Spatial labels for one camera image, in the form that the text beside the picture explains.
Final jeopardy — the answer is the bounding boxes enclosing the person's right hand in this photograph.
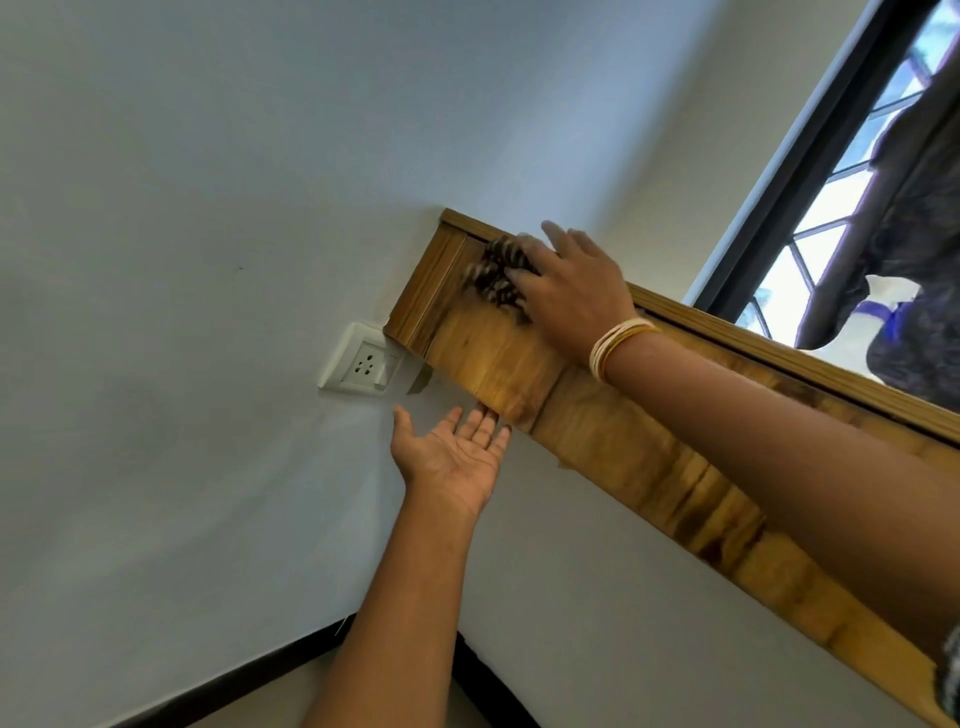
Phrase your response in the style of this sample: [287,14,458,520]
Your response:
[506,219,639,369]

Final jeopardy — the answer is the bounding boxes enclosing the person's left hand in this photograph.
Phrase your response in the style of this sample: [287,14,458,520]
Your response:
[389,402,513,519]

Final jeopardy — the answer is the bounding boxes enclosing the striped brown cloth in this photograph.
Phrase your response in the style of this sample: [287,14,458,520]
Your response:
[461,234,538,324]

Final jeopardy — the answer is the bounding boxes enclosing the wooden wall shelf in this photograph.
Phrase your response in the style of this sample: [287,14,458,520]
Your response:
[383,221,960,728]

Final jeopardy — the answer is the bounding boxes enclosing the white spray bottle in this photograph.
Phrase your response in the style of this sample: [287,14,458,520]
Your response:
[813,275,924,376]

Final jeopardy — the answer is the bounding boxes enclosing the person's left forearm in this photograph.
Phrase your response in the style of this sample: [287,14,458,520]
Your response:
[303,502,481,728]

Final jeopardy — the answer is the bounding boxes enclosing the person's right forearm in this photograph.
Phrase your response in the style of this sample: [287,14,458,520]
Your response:
[603,329,960,661]

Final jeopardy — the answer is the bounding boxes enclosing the gold bangles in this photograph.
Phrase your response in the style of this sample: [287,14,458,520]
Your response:
[587,316,663,385]

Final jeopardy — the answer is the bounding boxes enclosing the brown leaf-patterned curtain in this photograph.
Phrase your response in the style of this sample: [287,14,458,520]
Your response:
[794,44,960,414]

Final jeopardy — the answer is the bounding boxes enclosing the navy patterned right sleeve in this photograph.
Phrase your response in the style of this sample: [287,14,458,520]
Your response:
[933,622,960,721]

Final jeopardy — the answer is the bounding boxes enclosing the white wall socket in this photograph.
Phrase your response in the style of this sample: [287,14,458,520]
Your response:
[317,322,406,397]

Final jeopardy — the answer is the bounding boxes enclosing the black window frame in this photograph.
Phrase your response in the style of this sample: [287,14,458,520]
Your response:
[689,0,960,350]

